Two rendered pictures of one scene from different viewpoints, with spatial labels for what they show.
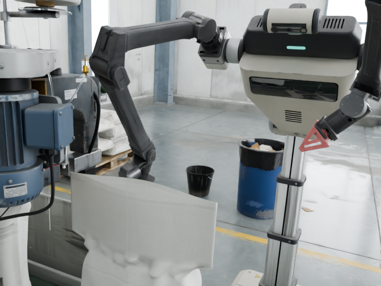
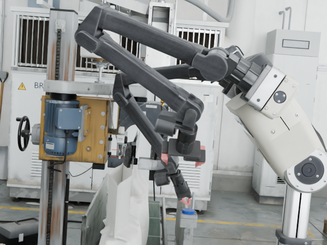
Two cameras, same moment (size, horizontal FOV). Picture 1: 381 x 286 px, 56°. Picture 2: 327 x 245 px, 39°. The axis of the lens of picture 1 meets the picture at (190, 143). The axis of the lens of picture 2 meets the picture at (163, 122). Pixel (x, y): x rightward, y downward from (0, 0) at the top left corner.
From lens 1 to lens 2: 1.73 m
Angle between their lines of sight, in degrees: 65
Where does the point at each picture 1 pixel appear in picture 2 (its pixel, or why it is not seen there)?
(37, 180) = (61, 145)
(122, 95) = (132, 113)
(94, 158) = (159, 165)
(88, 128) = not seen: hidden behind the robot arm
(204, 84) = not seen: outside the picture
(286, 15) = not seen: hidden behind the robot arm
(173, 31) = (168, 72)
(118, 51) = (117, 83)
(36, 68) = (63, 89)
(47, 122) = (57, 114)
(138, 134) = (154, 146)
